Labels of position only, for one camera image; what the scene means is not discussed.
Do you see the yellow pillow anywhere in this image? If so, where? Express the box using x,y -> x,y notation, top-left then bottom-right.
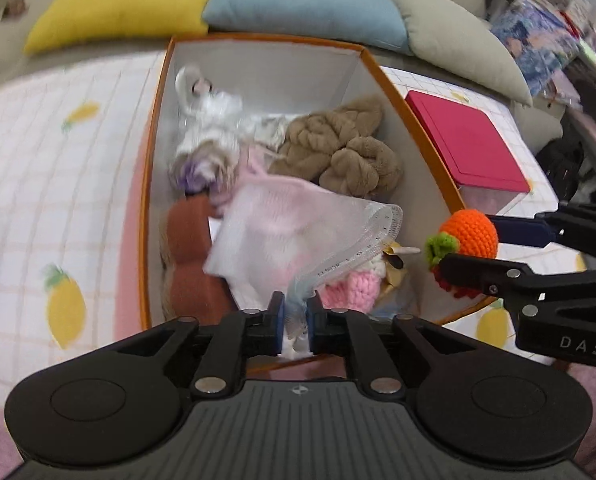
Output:
24,0 -> 221,56

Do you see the red box lid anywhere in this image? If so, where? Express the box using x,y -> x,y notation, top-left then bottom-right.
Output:
405,90 -> 531,193

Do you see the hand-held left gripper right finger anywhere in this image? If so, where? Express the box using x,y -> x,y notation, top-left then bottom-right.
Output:
305,291 -> 474,396

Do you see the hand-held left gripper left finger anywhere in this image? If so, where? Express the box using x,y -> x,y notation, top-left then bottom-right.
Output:
110,291 -> 285,396

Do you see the beige pillow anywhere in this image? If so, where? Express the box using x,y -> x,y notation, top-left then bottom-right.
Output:
365,0 -> 534,107

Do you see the orange crochet fruit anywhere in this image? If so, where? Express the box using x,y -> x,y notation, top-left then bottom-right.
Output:
424,209 -> 499,301

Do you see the yellow wrapper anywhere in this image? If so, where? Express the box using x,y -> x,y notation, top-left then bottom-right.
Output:
380,242 -> 421,286

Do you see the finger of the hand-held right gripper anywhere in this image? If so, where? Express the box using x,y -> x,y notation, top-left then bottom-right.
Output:
435,254 -> 596,311
485,202 -> 596,263

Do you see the checked lemon print blanket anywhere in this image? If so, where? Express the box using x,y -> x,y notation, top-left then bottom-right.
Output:
0,50 -> 596,461

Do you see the clear plastic bag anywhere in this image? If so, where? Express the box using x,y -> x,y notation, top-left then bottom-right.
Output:
167,64 -> 289,196

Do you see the orange cardboard box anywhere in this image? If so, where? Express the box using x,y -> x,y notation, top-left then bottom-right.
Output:
139,32 -> 499,373

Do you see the blue pillow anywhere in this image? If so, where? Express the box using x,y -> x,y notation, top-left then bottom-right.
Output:
201,0 -> 411,56

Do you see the white mesh bag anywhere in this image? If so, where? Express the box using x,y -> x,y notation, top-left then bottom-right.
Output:
203,180 -> 404,356

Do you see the blue figure print cushion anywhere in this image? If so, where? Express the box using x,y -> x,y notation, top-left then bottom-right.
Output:
488,0 -> 586,98

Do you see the black backpack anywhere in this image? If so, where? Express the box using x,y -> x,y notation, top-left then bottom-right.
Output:
535,137 -> 594,201

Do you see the pink white crochet toy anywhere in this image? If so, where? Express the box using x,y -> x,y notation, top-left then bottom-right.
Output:
318,255 -> 381,318

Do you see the brown plush cloth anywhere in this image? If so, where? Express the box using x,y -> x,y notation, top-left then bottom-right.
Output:
268,94 -> 404,196

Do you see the rust brown plush toy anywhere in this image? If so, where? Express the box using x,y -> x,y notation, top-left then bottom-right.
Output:
158,194 -> 239,323

